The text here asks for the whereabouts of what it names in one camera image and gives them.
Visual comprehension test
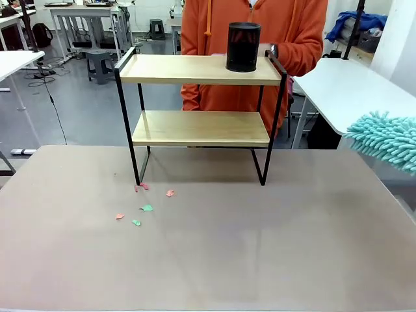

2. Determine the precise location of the teal chenille duster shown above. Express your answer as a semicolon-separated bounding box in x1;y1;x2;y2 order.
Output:
343;110;416;177

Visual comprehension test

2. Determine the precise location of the black floor cable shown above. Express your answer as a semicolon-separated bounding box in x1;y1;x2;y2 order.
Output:
41;64;68;146

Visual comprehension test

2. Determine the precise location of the white desk with pole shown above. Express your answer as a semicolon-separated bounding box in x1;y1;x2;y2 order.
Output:
0;50;46;82

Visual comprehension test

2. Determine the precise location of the person's left forearm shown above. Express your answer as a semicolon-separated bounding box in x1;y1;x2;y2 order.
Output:
276;35;328;78

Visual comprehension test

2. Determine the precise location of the two-tier wooden metal shelf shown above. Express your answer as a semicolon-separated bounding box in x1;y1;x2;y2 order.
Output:
114;46;289;187

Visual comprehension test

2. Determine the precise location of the white side table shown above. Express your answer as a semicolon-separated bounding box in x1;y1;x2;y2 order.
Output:
291;57;416;150

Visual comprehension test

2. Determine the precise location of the grey storage crate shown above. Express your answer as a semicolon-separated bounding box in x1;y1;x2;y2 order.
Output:
357;28;382;53

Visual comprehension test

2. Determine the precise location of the grey plastic stool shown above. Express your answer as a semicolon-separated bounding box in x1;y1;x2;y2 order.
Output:
86;49;115;85

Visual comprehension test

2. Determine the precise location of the blue cloth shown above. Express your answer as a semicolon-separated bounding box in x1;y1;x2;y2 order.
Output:
324;11;388;44

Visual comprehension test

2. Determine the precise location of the person in orange hoodie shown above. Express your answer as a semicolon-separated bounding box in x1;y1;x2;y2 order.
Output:
180;0;329;137

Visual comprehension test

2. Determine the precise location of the black mesh pen holder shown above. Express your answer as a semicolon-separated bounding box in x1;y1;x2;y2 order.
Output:
226;21;262;73

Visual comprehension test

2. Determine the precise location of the black backpack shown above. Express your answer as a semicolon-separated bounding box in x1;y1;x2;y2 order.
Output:
32;22;54;48

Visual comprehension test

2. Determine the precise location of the white-framed workbench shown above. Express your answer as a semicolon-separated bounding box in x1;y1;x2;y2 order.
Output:
48;2;133;62

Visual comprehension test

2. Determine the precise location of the black stand pole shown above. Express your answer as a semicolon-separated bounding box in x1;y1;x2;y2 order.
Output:
18;0;42;55
343;0;367;61

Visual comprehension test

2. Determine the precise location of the dark plastic stool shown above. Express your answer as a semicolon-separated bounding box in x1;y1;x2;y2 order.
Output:
149;18;166;41

